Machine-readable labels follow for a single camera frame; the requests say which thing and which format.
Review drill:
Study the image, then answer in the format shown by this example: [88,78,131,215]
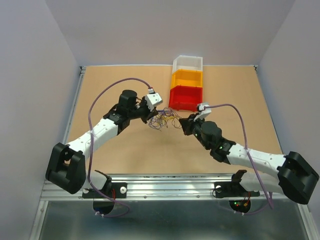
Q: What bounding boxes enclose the aluminium frame rail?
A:
[41,174,310,201]

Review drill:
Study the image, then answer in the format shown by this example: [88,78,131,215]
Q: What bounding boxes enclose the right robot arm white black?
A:
[179,114,320,205]

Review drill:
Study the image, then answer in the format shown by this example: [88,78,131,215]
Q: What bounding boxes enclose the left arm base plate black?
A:
[82,181,128,199]

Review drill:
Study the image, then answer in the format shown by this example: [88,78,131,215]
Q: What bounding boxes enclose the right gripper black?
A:
[180,112,211,150]

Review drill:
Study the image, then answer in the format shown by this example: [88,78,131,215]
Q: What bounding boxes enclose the thin coloured wires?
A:
[147,106,186,131]

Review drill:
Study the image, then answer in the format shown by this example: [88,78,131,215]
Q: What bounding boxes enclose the yellow plastic bin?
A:
[170,69,203,89]

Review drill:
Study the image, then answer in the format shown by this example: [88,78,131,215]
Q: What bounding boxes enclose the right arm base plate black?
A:
[213,181,260,199]

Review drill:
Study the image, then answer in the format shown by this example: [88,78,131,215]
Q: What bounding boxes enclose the white plastic bin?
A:
[172,55,203,74]

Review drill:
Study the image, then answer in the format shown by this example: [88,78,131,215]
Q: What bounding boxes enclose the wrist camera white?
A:
[193,102,212,122]
[144,93,163,111]

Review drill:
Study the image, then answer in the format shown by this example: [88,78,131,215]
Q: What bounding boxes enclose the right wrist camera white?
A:
[193,102,212,122]

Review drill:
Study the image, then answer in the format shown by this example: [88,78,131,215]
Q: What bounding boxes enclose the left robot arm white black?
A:
[45,89,163,197]

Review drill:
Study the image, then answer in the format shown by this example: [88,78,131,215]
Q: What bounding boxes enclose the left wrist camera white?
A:
[144,93,163,111]

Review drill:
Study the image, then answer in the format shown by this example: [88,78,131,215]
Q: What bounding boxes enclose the red plastic bin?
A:
[168,85,203,112]

